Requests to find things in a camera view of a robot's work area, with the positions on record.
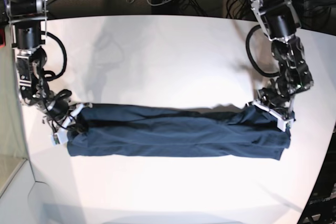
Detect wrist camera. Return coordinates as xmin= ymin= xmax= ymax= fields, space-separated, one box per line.
xmin=277 ymin=118 xmax=295 ymax=132
xmin=50 ymin=132 xmax=68 ymax=146

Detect red black device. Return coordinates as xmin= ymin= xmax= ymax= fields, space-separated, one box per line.
xmin=0 ymin=28 xmax=6 ymax=48

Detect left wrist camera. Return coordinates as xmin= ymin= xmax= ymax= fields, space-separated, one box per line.
xmin=277 ymin=118 xmax=295 ymax=132

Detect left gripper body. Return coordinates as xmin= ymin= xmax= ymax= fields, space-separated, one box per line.
xmin=258 ymin=36 xmax=314 ymax=119

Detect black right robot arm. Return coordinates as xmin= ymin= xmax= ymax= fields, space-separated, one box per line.
xmin=4 ymin=0 xmax=86 ymax=133

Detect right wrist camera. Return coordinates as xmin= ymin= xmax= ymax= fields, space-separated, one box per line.
xmin=50 ymin=132 xmax=68 ymax=146

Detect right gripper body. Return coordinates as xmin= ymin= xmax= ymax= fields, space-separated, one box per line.
xmin=15 ymin=47 xmax=72 ymax=127

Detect dark blue t-shirt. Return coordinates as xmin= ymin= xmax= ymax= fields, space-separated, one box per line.
xmin=67 ymin=104 xmax=291 ymax=160

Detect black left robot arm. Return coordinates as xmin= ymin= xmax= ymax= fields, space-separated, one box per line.
xmin=245 ymin=0 xmax=315 ymax=131

